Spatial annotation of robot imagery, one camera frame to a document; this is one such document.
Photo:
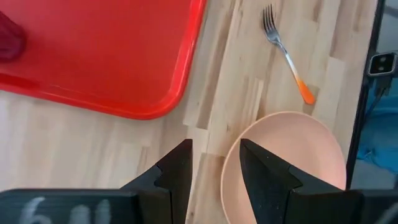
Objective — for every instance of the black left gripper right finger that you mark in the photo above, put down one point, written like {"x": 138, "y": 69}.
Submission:
{"x": 270, "y": 189}

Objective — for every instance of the pink faceted plastic cup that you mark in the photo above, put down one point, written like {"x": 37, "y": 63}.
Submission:
{"x": 9, "y": 40}

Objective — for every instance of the table-edge camera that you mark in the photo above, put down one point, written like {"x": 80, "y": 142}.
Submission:
{"x": 382, "y": 63}

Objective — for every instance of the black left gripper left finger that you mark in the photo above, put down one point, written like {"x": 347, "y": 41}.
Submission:
{"x": 171, "y": 186}

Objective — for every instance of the red plastic tray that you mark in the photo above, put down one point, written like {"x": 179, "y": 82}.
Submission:
{"x": 109, "y": 46}

